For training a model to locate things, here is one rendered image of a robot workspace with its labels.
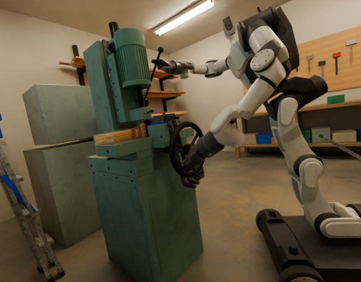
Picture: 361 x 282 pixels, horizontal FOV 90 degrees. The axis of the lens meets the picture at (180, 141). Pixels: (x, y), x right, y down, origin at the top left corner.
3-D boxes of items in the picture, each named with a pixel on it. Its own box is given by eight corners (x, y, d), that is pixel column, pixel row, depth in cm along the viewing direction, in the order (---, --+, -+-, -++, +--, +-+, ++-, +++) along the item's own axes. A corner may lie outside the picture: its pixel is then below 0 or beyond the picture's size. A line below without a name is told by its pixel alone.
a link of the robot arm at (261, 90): (260, 120, 65) (299, 74, 60) (245, 106, 59) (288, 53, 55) (241, 109, 73) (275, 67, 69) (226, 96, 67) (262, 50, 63)
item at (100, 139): (97, 145, 94) (95, 135, 93) (95, 145, 95) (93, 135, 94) (175, 128, 138) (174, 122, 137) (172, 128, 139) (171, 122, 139)
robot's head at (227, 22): (237, 33, 101) (232, 20, 100) (237, 28, 93) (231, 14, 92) (226, 40, 103) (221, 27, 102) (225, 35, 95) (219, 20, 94)
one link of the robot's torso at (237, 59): (291, 73, 112) (260, 24, 111) (323, 57, 79) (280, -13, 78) (247, 101, 119) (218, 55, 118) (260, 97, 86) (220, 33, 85)
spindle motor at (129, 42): (133, 84, 100) (123, 23, 96) (117, 90, 111) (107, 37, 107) (157, 85, 113) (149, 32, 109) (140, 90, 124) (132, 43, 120)
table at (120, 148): (128, 159, 76) (126, 145, 76) (95, 156, 96) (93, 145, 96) (205, 135, 121) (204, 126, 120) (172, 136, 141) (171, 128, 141)
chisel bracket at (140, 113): (143, 121, 109) (141, 107, 108) (130, 123, 118) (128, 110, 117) (153, 120, 114) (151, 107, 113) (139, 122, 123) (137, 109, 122)
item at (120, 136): (109, 142, 97) (108, 135, 96) (108, 142, 98) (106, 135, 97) (183, 127, 143) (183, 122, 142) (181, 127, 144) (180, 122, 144)
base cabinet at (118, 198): (160, 302, 99) (137, 179, 90) (108, 259, 138) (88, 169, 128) (204, 250, 133) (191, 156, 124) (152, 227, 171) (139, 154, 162)
